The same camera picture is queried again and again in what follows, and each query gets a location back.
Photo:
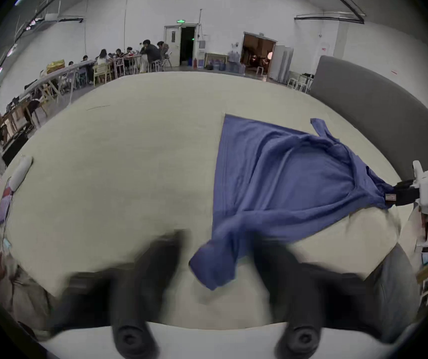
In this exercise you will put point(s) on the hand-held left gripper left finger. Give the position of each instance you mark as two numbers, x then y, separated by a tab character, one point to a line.
143	286

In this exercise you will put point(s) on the grey padded headboard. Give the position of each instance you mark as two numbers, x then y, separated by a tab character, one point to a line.
378	103

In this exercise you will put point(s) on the bed with beige sheet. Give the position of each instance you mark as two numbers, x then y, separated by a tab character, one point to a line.
124	144

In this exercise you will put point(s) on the row of tables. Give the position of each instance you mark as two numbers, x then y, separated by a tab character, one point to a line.
45	84

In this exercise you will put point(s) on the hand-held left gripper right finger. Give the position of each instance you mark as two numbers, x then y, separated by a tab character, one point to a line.
296	294

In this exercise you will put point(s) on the blue shirt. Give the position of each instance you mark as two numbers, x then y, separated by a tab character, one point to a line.
281	178

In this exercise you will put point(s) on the phone with purple case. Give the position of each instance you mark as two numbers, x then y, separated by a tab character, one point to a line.
4	206

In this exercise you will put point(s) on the white hand controller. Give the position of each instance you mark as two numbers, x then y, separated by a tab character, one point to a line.
21	172

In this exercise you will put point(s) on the group of people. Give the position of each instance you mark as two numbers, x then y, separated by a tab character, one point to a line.
131	58

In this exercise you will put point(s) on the white cabinet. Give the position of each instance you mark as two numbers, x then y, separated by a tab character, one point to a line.
281	62

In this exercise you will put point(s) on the group of water bottles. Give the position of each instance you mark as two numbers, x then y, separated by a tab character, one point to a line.
229	64

